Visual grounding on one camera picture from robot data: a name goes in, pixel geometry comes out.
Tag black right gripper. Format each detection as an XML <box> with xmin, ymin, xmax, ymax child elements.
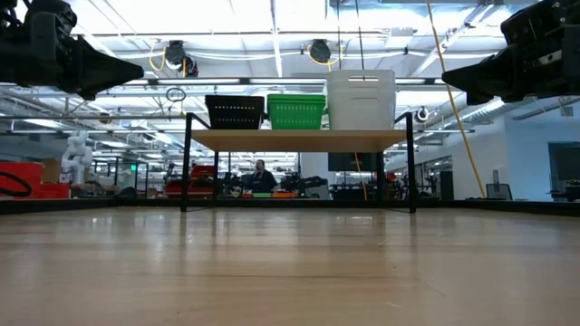
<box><xmin>441</xmin><ymin>0</ymin><xmax>580</xmax><ymax>107</ymax></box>

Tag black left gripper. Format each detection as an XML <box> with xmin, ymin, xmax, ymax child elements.
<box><xmin>0</xmin><ymin>0</ymin><xmax>146</xmax><ymax>102</ymax></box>

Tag white plastic basket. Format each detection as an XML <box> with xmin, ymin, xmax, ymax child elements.
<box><xmin>325</xmin><ymin>69</ymin><xmax>397</xmax><ymax>91</ymax></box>
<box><xmin>327</xmin><ymin>100</ymin><xmax>396</xmax><ymax>131</ymax></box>
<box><xmin>326</xmin><ymin>88</ymin><xmax>397</xmax><ymax>104</ymax></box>

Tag green plastic basket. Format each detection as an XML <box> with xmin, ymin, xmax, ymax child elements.
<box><xmin>267</xmin><ymin>100</ymin><xmax>326</xmax><ymax>131</ymax></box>
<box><xmin>266</xmin><ymin>96</ymin><xmax>326</xmax><ymax>103</ymax></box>
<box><xmin>266</xmin><ymin>93</ymin><xmax>326</xmax><ymax>100</ymax></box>

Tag wooden shelf with black legs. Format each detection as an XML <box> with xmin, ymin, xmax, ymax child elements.
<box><xmin>180</xmin><ymin>111</ymin><xmax>417</xmax><ymax>215</ymax></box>

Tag white humanoid robot figure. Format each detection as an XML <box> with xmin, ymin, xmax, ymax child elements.
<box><xmin>60</xmin><ymin>129</ymin><xmax>94</xmax><ymax>187</ymax></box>

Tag cardboard box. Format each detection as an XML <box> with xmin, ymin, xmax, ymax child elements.
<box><xmin>43</xmin><ymin>158</ymin><xmax>63</xmax><ymax>185</ymax></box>

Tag dark blue panel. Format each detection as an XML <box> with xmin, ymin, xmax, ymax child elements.
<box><xmin>546</xmin><ymin>141</ymin><xmax>580</xmax><ymax>183</ymax></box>

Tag black cabinet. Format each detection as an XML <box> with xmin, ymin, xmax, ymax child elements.
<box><xmin>439</xmin><ymin>170</ymin><xmax>455</xmax><ymax>202</ymax></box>

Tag black metal rack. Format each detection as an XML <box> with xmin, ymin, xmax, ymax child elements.
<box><xmin>92</xmin><ymin>158</ymin><xmax>150</xmax><ymax>198</ymax></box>

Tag red cart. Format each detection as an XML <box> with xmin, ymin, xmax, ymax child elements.
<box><xmin>165</xmin><ymin>165</ymin><xmax>218</xmax><ymax>199</ymax></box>

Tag black monitor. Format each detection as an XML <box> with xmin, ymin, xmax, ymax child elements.
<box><xmin>327</xmin><ymin>152</ymin><xmax>380</xmax><ymax>173</ymax></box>

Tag person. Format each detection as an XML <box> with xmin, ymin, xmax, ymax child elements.
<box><xmin>246</xmin><ymin>158</ymin><xmax>280</xmax><ymax>196</ymax></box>

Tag yellow hanging cable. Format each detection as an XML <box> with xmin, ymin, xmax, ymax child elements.
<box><xmin>425</xmin><ymin>0</ymin><xmax>488</xmax><ymax>199</ymax></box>

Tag black cable loop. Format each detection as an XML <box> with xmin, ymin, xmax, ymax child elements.
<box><xmin>164</xmin><ymin>86</ymin><xmax>188</xmax><ymax>103</ymax></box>

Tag black hanging cable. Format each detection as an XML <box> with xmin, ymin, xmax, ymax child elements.
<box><xmin>354</xmin><ymin>0</ymin><xmax>365</xmax><ymax>72</ymax></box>

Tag black metal table frame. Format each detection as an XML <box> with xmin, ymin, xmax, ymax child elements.
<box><xmin>0</xmin><ymin>197</ymin><xmax>580</xmax><ymax>216</ymax></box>

